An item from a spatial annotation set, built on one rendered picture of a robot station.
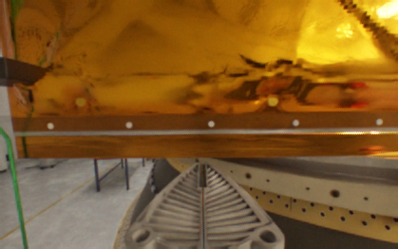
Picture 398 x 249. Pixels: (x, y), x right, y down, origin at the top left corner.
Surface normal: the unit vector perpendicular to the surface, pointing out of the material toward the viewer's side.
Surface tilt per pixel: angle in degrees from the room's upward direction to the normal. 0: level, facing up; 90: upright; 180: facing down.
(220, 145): 90
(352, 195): 90
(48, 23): 90
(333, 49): 90
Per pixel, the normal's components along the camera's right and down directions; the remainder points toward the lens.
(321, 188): -0.44, 0.11
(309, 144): -0.02, 0.11
